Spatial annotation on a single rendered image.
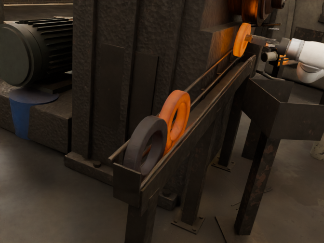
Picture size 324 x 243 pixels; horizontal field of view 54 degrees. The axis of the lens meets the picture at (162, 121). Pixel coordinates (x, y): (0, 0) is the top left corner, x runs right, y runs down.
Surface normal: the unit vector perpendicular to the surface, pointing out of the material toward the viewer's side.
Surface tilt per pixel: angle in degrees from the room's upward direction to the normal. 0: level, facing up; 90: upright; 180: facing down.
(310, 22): 90
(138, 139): 46
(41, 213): 0
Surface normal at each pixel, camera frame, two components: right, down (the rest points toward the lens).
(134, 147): -0.31, -0.16
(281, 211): 0.13, -0.90
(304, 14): -0.64, 0.25
